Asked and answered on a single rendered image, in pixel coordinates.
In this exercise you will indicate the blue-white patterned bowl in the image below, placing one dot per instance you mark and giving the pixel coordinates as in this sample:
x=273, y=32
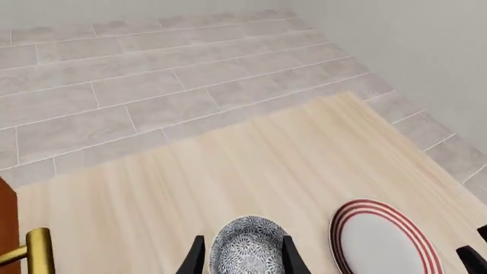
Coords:
x=245, y=245

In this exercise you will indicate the red-brown wooden cabinet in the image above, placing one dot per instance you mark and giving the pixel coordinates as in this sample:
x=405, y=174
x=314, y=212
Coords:
x=7, y=217

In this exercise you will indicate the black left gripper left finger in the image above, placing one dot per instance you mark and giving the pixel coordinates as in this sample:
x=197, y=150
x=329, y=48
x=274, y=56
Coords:
x=195, y=259

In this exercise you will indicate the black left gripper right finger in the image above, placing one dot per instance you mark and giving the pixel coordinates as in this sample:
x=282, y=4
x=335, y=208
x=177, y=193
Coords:
x=295, y=261

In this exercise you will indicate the white plate with red rings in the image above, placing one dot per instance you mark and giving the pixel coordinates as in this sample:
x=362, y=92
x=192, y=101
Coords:
x=380, y=245

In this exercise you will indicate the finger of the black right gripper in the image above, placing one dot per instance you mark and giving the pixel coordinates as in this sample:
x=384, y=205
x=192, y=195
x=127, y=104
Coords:
x=483, y=233
x=472, y=261

